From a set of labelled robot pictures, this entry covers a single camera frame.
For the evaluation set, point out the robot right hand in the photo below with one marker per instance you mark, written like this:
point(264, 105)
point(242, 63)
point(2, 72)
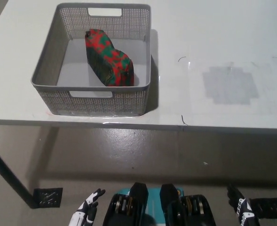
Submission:
point(242, 212)

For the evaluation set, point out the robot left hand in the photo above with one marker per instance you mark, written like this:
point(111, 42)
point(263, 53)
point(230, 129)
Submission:
point(86, 209)

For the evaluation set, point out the red green coffee bean bag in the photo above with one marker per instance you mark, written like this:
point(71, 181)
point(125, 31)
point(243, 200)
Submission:
point(105, 58)

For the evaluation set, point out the black teal robot body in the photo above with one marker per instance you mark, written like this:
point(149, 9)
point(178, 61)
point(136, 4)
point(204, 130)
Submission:
point(118, 215)

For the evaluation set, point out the black metal table leg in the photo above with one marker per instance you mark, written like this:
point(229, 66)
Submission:
point(11, 175)

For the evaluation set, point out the grey perforated plastic basket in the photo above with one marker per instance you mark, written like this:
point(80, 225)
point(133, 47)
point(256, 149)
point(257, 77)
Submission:
point(93, 103)

